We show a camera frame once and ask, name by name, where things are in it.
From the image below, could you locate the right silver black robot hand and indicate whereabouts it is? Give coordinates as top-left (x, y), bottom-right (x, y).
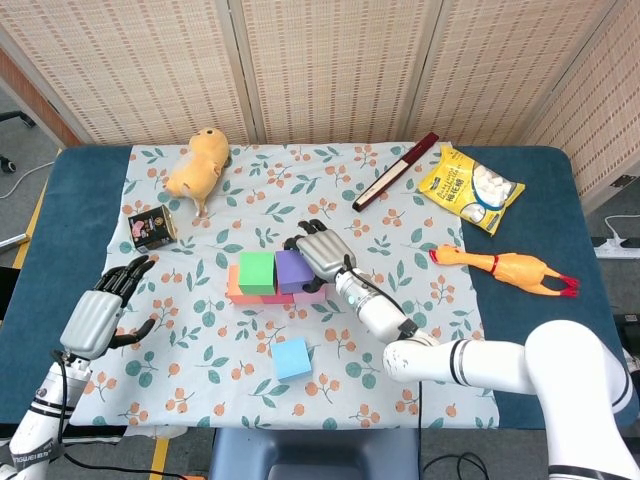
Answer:
top-left (283, 218), bottom-right (359, 294)

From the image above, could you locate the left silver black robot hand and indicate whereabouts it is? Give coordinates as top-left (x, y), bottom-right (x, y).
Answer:
top-left (59, 254), bottom-right (157, 361)

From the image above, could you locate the purple cube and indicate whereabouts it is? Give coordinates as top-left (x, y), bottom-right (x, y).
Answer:
top-left (274, 249), bottom-right (316, 295)

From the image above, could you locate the pink cube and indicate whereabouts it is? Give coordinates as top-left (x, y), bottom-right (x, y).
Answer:
top-left (292, 285), bottom-right (329, 305)

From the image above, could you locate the green cube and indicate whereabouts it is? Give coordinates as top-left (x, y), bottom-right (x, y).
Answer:
top-left (237, 251), bottom-right (278, 296)

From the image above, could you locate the orange cube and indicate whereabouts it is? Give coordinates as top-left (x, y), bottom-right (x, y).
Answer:
top-left (226, 264), bottom-right (266, 306)

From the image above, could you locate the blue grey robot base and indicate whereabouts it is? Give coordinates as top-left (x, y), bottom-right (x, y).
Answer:
top-left (208, 427), bottom-right (424, 480)

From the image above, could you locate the black box beside table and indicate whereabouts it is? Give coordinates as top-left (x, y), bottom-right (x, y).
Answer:
top-left (0, 267), bottom-right (21, 321)

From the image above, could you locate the dark red long box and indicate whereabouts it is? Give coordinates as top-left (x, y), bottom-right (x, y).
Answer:
top-left (351, 132), bottom-right (441, 213)

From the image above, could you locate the black tin can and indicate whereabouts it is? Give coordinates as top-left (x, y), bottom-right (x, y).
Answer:
top-left (127, 204), bottom-right (178, 255)

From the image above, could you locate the light blue cube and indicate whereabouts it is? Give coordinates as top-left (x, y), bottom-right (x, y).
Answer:
top-left (270, 336), bottom-right (314, 384)

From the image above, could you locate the floral print tablecloth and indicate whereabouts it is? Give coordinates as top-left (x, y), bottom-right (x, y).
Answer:
top-left (68, 142), bottom-right (500, 431)

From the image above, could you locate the dark teal table padding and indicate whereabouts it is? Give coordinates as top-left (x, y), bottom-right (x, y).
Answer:
top-left (0, 144), bottom-right (624, 431)

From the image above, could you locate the yellow cotton ball bag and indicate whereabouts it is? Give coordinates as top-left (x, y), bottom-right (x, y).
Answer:
top-left (417, 143), bottom-right (526, 237)

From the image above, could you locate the yellow plush pig toy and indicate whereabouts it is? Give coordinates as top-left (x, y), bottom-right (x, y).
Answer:
top-left (164, 128), bottom-right (232, 217)

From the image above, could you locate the bamboo folding screen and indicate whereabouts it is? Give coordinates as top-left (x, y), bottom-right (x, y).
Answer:
top-left (0, 0), bottom-right (640, 211)

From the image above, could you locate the yellow rubber chicken toy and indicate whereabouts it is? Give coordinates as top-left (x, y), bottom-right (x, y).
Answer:
top-left (428, 243), bottom-right (581, 299)

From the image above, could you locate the black office chair base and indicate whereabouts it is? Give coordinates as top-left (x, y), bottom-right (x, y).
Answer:
top-left (0, 110), bottom-right (37, 174)

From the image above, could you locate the white power strip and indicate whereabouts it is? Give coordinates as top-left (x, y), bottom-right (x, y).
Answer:
top-left (592, 237), bottom-right (640, 260)

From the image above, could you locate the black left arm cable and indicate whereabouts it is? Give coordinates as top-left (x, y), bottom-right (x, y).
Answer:
top-left (51, 349), bottom-right (194, 480)

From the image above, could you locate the thin white floor cable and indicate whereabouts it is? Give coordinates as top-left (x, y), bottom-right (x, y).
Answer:
top-left (0, 159), bottom-right (56, 200)

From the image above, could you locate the black floor cable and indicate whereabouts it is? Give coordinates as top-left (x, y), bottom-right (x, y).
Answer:
top-left (423, 452), bottom-right (489, 480)

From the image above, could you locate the white charger cable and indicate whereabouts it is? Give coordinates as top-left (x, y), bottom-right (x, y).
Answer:
top-left (603, 214), bottom-right (640, 241)

